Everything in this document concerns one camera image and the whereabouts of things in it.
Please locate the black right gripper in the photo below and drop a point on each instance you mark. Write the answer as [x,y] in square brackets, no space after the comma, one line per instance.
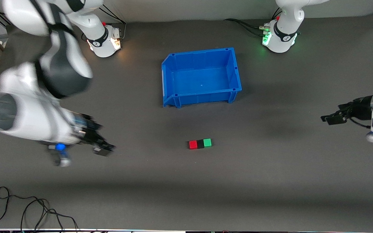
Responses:
[90,134]

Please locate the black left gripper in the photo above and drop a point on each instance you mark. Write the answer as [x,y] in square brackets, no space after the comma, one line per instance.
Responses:
[358,110]

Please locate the small red cube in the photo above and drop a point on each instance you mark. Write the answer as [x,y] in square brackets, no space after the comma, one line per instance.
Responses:
[193,145]

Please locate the small green cube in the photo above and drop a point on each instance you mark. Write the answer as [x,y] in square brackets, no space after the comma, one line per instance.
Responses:
[207,142]

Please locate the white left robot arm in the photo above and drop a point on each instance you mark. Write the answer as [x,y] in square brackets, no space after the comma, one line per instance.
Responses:
[285,22]

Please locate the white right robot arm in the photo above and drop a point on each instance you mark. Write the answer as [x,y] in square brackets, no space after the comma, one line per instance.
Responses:
[37,106]

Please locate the small black cube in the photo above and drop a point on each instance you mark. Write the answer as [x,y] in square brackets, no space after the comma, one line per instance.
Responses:
[200,144]

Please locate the blue plastic storage bin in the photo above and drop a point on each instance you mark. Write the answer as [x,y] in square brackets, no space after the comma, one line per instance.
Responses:
[202,81]

